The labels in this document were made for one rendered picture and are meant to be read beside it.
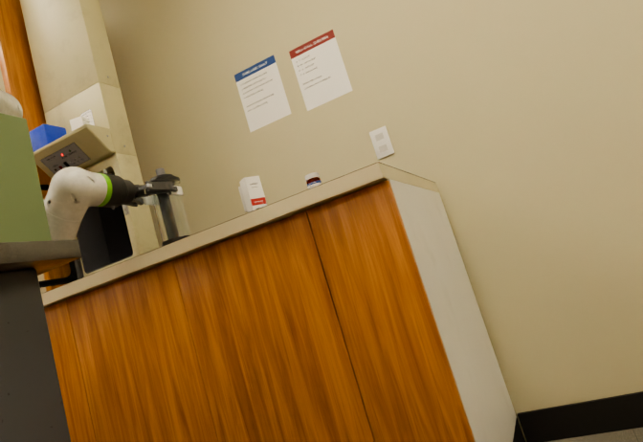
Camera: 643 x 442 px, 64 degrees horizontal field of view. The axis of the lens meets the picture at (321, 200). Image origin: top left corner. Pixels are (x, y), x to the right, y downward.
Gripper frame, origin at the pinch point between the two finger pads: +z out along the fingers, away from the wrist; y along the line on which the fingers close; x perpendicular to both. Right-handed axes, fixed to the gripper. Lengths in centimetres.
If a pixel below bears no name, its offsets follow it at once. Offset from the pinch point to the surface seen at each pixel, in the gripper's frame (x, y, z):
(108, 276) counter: 21.0, 16.6, -13.7
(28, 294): 28, -11, -60
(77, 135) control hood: -37, 36, 5
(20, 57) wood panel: -87, 67, 13
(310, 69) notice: -45, -40, 59
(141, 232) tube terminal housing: 2.8, 30.4, 19.1
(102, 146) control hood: -31.4, 31.4, 10.7
